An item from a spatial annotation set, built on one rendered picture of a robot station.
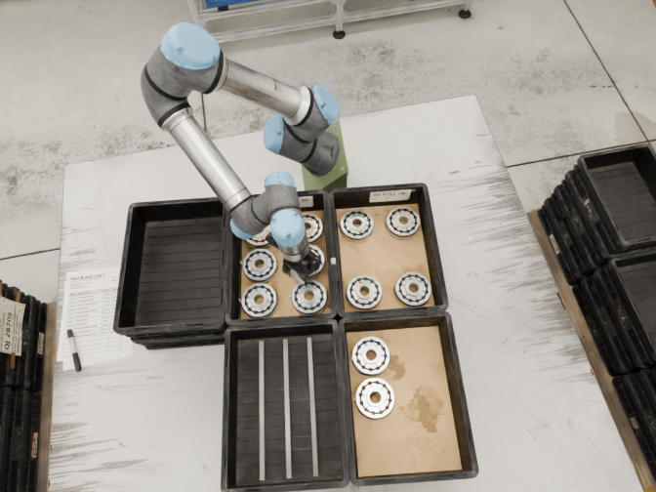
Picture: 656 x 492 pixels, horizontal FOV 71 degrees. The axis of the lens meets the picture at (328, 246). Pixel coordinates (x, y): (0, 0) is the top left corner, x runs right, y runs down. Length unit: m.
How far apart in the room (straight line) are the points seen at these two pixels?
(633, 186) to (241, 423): 1.75
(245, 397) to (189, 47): 0.88
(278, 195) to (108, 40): 2.59
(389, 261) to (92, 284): 0.98
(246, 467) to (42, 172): 2.18
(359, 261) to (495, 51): 2.13
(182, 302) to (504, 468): 1.02
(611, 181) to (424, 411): 1.32
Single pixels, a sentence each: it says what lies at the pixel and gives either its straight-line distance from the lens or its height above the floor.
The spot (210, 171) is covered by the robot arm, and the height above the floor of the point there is 1.16.
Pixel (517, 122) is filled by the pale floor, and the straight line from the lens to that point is 2.92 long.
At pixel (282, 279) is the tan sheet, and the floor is 0.83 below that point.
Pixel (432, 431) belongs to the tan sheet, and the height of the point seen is 0.83.
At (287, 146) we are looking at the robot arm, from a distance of 1.45.
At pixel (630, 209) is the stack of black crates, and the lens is 2.19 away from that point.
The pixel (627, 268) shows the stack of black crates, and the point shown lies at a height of 0.38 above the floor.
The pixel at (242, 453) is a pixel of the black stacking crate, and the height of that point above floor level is 0.83.
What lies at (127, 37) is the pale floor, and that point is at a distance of 3.52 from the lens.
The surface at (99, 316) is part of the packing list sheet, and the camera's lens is 1.67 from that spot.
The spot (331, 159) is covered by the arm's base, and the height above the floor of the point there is 0.87.
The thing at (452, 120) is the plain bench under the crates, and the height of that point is 0.70.
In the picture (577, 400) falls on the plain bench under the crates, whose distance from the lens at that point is 1.59.
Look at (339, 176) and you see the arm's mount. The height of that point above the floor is 0.86.
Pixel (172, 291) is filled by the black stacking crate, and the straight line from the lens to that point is 1.46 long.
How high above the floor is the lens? 2.13
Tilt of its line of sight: 66 degrees down
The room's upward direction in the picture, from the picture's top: 3 degrees counter-clockwise
